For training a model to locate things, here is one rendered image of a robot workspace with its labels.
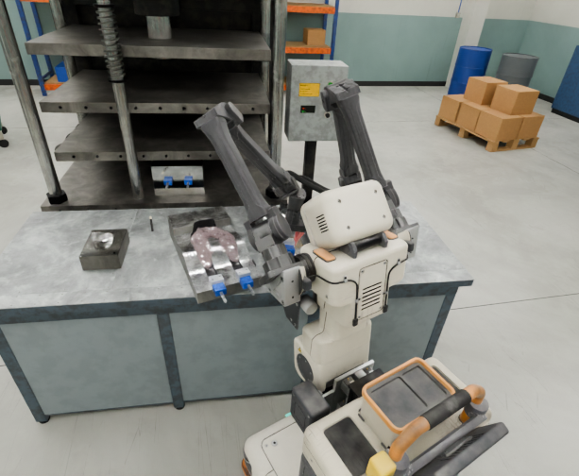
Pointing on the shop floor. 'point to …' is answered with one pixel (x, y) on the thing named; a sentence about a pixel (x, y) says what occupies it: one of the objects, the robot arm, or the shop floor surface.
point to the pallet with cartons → (493, 113)
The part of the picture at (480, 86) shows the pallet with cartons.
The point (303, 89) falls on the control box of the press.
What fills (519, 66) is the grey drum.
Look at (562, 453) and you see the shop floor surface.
